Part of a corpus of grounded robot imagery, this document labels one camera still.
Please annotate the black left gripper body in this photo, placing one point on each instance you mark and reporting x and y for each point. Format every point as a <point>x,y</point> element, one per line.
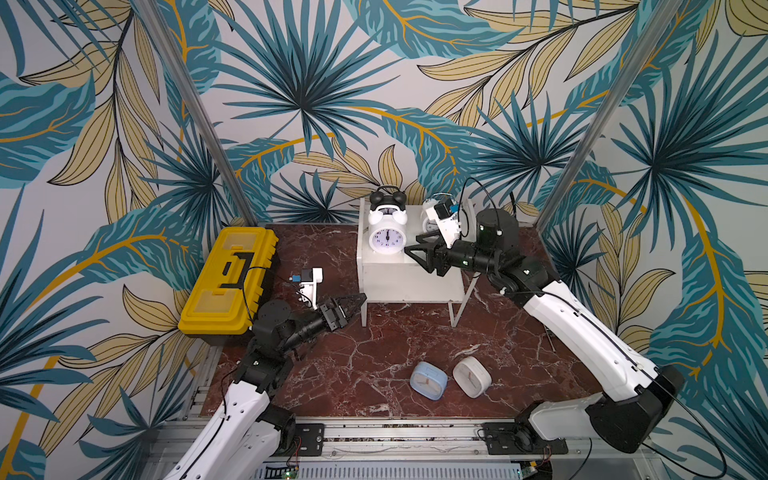
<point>333,323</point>

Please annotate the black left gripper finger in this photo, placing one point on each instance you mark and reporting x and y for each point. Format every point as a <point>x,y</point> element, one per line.
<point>356,314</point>
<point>351,301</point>

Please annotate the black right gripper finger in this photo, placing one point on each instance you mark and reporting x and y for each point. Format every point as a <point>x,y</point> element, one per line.
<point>426,259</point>
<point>424,242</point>

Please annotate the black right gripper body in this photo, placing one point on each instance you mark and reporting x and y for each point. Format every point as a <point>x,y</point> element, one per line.
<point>440,257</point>

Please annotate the white round alarm clock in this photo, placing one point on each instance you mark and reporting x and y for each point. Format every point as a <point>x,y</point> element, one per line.
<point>387,229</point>

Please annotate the black twin-bell alarm clock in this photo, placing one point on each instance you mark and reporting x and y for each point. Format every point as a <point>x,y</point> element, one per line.
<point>389,197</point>

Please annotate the white square alarm clock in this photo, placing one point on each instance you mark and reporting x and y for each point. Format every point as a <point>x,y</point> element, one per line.
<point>472,377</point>

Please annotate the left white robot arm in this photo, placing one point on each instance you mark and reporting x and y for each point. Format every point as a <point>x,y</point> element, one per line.
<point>247,427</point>

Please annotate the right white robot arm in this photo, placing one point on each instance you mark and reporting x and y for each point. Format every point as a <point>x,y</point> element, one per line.
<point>636,394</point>

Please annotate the white two-tier shelf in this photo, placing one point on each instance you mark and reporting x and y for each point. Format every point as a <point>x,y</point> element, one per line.
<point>396,278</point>

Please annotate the blue square alarm clock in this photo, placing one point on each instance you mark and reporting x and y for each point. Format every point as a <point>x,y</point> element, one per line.
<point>428,380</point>

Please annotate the yellow and black toolbox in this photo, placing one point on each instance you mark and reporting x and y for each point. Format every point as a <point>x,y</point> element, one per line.
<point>236,280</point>

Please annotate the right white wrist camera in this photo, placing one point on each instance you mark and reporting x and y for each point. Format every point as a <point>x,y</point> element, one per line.
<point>445,214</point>

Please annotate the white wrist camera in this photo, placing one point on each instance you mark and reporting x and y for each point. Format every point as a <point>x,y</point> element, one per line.
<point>445,214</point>
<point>306,284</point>

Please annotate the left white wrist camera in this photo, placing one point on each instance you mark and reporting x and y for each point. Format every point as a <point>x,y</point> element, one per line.
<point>306,284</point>

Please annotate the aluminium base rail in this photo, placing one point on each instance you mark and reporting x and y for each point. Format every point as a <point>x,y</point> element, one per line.
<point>377,448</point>

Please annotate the right metal corner post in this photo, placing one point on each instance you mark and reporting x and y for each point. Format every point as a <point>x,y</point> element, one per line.
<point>662,16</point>

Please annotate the metal corner post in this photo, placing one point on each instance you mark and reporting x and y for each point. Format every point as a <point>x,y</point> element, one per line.
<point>160,34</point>
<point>662,16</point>

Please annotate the left metal corner post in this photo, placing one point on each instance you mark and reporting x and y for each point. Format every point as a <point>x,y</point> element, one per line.
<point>160,34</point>

